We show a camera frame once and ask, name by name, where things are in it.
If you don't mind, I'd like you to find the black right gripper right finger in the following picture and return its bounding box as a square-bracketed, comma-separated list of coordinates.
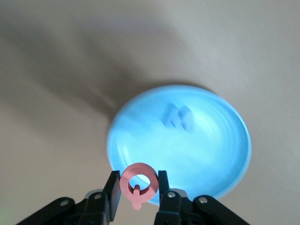
[153, 170, 249, 225]

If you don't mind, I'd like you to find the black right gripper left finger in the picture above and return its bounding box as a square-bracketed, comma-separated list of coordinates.
[14, 170, 122, 225]

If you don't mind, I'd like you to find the red foam letter Q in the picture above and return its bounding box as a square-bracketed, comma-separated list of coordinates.
[119, 163, 158, 210]

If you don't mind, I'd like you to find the blue foam letter W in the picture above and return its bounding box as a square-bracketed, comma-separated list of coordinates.
[160, 103, 193, 133]

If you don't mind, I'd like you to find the blue plate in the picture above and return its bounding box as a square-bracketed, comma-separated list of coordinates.
[106, 83, 253, 206]

